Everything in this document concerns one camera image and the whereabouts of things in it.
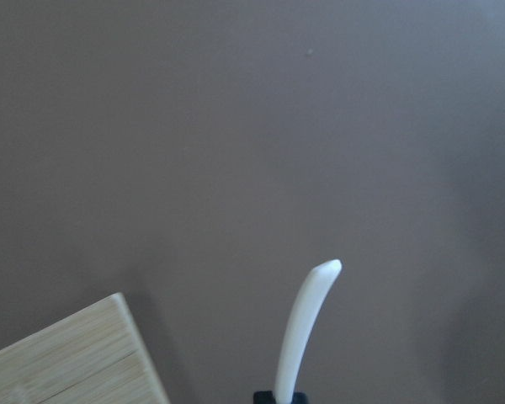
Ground white ceramic spoon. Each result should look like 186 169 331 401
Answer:
274 259 343 403

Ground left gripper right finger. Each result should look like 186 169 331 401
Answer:
292 391 309 404

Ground bamboo cutting board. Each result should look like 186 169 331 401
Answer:
0 293 169 403

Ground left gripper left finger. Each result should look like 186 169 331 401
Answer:
252 391 276 404

